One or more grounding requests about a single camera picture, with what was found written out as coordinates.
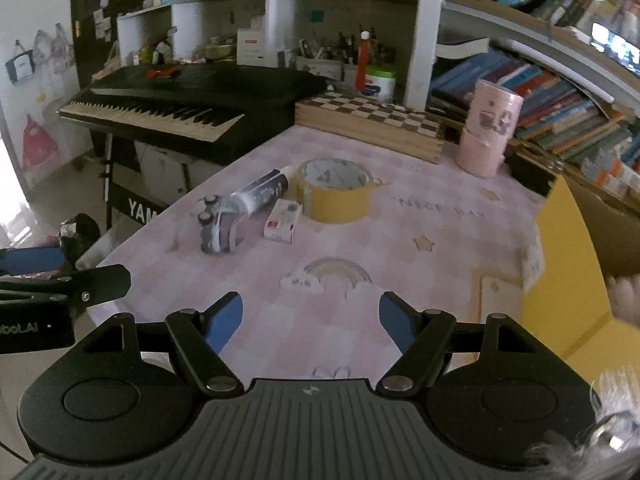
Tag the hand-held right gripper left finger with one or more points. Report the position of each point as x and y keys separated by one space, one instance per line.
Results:
x=225 y=320

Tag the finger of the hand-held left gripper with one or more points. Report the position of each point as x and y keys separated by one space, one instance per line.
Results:
x=30 y=261
x=107 y=282

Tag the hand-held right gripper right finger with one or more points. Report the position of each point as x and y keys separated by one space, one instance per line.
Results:
x=395 y=320

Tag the yellow cardboard box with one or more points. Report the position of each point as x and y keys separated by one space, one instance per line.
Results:
x=565 y=300

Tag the pink cloth covered desktop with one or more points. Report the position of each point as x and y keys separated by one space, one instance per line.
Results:
x=350 y=240

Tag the black bag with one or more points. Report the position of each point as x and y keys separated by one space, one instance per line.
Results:
x=80 y=237

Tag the black keyboard stand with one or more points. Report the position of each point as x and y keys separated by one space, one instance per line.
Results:
x=130 y=195

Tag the grey toy car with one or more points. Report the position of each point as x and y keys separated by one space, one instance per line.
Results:
x=220 y=227

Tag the small red and white box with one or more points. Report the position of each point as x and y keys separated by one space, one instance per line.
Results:
x=283 y=221

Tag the white cabinet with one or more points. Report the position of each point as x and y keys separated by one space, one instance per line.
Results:
x=170 y=170

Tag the grey squeeze tube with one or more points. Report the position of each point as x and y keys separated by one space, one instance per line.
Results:
x=260 y=191

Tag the yellow tape roll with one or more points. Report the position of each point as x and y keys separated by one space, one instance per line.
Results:
x=335 y=195

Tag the black electric keyboard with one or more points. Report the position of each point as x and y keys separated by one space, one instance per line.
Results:
x=190 y=100

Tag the wooden chessboard box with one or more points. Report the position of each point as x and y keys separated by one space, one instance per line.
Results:
x=370 y=120

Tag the pink cylindrical container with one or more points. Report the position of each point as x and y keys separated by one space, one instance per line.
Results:
x=487 y=125

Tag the small red thing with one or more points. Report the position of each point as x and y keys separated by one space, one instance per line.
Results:
x=161 y=72

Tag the grey fluffy thing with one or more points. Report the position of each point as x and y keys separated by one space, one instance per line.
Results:
x=595 y=430

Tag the white jar with green lid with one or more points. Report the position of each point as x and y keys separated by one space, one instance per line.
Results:
x=380 y=86

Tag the red glue bottle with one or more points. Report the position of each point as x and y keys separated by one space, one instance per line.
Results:
x=363 y=62

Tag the long row of books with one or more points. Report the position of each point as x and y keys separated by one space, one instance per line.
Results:
x=550 y=105

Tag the pen holder with pens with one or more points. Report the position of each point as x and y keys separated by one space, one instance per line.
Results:
x=320 y=60

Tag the white box with red label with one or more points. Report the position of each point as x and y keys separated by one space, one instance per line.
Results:
x=250 y=46

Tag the white bookshelf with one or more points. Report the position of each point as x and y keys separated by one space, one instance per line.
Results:
x=425 y=35

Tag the lit screen device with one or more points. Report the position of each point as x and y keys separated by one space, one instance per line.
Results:
x=617 y=45

